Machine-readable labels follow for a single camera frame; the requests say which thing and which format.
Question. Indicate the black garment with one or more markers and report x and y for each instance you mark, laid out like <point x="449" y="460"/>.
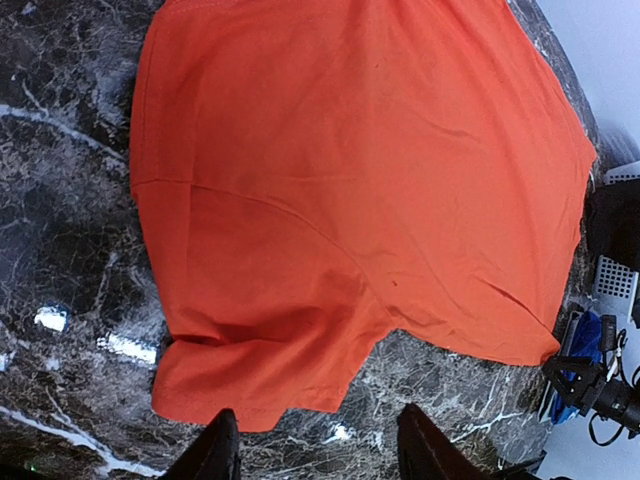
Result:
<point x="612" y="223"/>

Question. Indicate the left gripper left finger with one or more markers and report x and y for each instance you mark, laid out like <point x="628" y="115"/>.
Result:
<point x="214" y="454"/>

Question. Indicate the blue printed t-shirt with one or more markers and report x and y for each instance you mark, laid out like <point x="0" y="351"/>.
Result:
<point x="585" y="343"/>

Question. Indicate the white laundry basket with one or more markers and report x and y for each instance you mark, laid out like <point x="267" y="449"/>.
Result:
<point x="615" y="285"/>

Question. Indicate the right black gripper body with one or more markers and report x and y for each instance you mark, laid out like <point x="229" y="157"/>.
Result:
<point x="605" y="397"/>

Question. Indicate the red t-shirt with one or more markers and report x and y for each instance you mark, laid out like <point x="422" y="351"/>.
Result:
<point x="313" y="175"/>

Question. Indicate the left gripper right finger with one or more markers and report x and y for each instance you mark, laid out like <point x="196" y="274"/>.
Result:
<point x="424" y="452"/>

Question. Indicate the grey folded garment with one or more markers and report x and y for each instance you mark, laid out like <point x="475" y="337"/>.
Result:
<point x="552" y="372"/>

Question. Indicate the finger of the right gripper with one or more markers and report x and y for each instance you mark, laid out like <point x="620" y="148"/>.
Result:
<point x="577" y="375"/>

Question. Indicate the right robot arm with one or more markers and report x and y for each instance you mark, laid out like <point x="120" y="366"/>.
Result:
<point x="629" y="420"/>

